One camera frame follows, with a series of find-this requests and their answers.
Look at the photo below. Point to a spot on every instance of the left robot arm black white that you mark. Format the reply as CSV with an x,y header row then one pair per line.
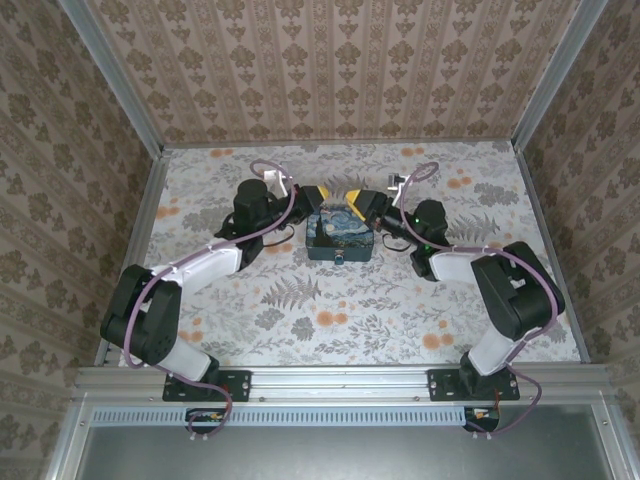
x,y
165,320

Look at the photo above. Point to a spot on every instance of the aluminium side rail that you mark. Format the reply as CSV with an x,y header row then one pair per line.
x,y
534,200
140,240

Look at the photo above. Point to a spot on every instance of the floral patterned table cover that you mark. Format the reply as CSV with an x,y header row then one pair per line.
x,y
300,325

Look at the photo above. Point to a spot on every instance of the starry night painted tin box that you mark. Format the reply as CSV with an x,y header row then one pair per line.
x,y
340,235

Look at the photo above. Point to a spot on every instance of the aluminium frame post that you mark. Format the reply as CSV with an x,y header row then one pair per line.
x,y
115,80
555,70

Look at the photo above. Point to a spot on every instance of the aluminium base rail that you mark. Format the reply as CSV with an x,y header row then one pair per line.
x,y
340,382

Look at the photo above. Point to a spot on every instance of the small blue padlock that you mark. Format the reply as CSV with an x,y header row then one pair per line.
x,y
340,258

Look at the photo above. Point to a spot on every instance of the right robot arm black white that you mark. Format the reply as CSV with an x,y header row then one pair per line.
x,y
520,295

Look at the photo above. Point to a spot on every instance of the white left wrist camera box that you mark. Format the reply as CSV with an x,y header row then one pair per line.
x,y
272,176

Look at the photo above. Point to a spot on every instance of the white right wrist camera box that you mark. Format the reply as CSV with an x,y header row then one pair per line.
x,y
395,180

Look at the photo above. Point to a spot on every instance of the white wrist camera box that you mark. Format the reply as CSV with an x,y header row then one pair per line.
x,y
395,180
272,176

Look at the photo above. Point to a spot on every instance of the grey metal panel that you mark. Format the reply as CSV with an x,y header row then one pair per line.
x,y
340,455

